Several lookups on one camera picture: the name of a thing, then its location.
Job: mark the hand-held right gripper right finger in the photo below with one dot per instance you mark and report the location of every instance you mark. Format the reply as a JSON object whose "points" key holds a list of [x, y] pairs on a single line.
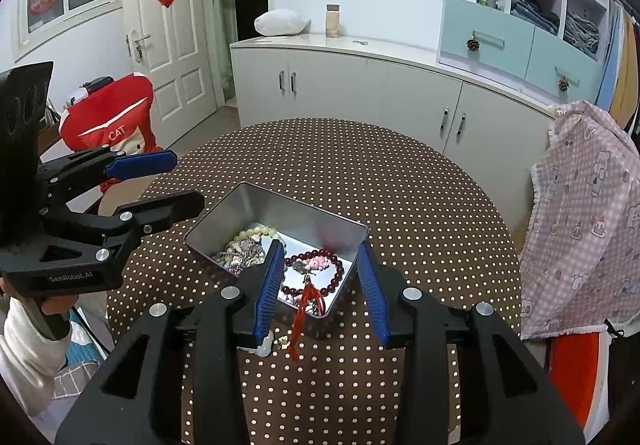
{"points": [[375, 295]]}

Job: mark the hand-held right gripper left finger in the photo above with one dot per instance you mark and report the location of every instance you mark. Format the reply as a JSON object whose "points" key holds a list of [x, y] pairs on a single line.
{"points": [[267, 295]]}

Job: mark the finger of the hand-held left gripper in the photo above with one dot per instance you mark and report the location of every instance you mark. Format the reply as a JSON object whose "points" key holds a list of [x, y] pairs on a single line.
{"points": [[140, 163], [165, 210]]}

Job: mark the tangle of mixed jewelry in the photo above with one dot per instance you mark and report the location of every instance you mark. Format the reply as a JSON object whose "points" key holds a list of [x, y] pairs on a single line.
{"points": [[240, 255]]}

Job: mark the white stone pendant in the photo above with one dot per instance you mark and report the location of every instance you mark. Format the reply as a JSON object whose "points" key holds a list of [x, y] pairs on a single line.
{"points": [[261, 349]]}

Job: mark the pink charm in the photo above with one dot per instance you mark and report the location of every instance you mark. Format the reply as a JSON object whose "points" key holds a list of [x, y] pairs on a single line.
{"points": [[316, 264]]}

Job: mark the grey metal tin box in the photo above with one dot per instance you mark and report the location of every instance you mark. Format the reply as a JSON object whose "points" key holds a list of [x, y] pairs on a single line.
{"points": [[280, 210]]}

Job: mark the person's left forearm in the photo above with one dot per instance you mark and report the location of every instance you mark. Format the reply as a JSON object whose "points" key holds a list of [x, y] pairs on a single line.
{"points": [[25, 365]]}

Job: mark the person's left hand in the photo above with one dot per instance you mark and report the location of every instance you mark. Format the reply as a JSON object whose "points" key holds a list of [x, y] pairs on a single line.
{"points": [[56, 308]]}

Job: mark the red printed chair cover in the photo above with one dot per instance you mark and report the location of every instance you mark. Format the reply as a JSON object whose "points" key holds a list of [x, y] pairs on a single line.
{"points": [[115, 125]]}

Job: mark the blue plaid cloth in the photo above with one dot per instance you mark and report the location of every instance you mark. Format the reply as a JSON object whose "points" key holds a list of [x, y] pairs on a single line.
{"points": [[82, 350]]}

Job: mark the black white device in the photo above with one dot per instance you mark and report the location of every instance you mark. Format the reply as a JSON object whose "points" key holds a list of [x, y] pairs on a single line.
{"points": [[90, 90]]}

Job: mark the wooden desk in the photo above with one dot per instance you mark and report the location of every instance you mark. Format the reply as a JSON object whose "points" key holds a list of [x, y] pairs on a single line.
{"points": [[54, 135]]}

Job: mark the white door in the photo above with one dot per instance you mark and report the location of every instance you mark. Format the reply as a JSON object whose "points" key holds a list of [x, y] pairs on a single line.
{"points": [[185, 50]]}

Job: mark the black panel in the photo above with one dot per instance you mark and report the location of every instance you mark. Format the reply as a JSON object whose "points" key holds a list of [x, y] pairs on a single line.
{"points": [[22, 125]]}

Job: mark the brown polka dot tablecloth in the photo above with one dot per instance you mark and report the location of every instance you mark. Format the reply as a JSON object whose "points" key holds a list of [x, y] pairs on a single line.
{"points": [[350, 165]]}

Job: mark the white framed window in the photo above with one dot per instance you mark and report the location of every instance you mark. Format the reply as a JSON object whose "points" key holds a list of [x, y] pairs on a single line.
{"points": [[65, 20]]}

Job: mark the green curtain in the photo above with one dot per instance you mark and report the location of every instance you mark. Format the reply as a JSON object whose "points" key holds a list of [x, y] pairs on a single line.
{"points": [[222, 0]]}

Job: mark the white pillow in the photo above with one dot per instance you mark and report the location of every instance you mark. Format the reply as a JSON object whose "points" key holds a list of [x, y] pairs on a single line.
{"points": [[281, 22]]}

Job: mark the white low cabinet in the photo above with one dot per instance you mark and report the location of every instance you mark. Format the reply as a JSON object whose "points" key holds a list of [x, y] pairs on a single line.
{"points": [[375, 85]]}

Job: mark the pink printed blanket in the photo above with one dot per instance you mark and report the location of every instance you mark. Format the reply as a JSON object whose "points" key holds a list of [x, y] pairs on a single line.
{"points": [[585, 225]]}

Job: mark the beige bottle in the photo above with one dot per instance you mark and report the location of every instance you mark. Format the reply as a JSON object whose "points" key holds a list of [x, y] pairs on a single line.
{"points": [[333, 22]]}

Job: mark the black bag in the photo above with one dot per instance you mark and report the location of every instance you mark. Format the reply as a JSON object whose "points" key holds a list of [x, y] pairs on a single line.
{"points": [[614, 328]]}

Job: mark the light blue drawer unit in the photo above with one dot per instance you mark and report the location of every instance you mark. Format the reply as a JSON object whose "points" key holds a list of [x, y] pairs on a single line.
{"points": [[500, 55]]}

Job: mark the folded blue jeans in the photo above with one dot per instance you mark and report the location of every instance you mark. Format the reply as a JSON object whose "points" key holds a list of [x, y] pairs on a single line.
{"points": [[537, 10]]}

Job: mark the row of hanging clothes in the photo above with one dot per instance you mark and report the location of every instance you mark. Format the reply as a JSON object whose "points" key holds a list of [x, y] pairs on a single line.
{"points": [[622, 70]]}

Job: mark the folded grey clothes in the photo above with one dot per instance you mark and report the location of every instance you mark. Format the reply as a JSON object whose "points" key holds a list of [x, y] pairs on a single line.
{"points": [[582, 32]]}

